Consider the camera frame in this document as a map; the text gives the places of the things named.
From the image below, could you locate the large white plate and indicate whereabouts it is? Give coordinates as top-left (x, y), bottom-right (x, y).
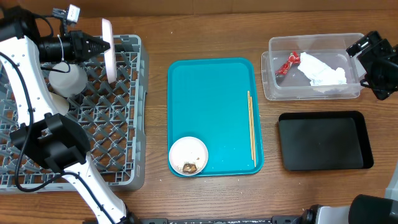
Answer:
top-left (102, 19), bottom-right (117, 83)

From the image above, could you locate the white paper cup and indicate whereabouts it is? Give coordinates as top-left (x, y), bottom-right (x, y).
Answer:
top-left (50, 93), bottom-right (69, 115)

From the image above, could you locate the white tissue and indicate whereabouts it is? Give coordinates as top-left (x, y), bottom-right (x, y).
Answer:
top-left (298, 52), bottom-right (347, 86)

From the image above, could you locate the red snack wrapper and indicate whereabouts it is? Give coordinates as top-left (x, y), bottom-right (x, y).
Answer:
top-left (275, 51), bottom-right (301, 76)

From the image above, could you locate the wooden chopstick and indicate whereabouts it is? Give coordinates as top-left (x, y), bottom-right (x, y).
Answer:
top-left (247, 90), bottom-right (254, 161)
top-left (250, 96), bottom-right (257, 167)

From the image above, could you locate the small white dish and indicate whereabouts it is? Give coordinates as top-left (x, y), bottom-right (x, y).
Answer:
top-left (169, 136), bottom-right (209, 177)

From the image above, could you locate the brown food scrap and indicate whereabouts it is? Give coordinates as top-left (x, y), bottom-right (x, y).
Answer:
top-left (182, 163), bottom-right (197, 174)

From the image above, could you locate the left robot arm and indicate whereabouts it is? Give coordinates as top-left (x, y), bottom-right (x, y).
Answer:
top-left (1, 5), bottom-right (134, 223)

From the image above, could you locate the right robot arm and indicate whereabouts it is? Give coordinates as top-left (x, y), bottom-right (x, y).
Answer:
top-left (343, 31), bottom-right (397, 224)

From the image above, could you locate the grey plastic dishwasher rack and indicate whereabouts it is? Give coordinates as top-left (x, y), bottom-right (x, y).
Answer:
top-left (1, 35), bottom-right (149, 194)

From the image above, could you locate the clear plastic waste bin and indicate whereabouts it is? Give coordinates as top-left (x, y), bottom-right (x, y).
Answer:
top-left (261, 33), bottom-right (365, 101)

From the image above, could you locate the black rectangular tray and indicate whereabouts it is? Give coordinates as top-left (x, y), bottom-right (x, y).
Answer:
top-left (278, 111), bottom-right (374, 171)

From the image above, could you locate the teal plastic serving tray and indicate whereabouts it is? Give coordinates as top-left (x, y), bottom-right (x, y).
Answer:
top-left (167, 57), bottom-right (264, 177)

